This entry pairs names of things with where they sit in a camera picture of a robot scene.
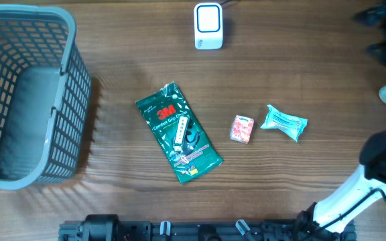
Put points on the mint green wipes pack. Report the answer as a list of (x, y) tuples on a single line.
[(292, 126)]

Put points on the red Kleenex tissue pack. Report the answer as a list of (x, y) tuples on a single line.
[(241, 129)]

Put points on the green 3M gloves package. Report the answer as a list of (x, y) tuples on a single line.
[(161, 112)]

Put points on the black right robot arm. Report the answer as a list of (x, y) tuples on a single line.
[(329, 218)]

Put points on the white barcode scanner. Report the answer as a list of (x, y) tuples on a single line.
[(208, 26)]

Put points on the grey plastic mesh basket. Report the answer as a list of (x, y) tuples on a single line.
[(45, 91)]

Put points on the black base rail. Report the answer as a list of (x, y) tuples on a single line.
[(110, 227)]

